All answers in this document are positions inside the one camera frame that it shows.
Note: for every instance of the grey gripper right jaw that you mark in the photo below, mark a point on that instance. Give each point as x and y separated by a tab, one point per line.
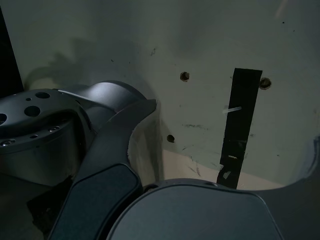
200	215

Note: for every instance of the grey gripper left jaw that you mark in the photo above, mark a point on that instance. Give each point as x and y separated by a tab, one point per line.
100	175

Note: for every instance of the black tape strip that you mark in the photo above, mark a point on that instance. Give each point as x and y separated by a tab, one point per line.
240	112

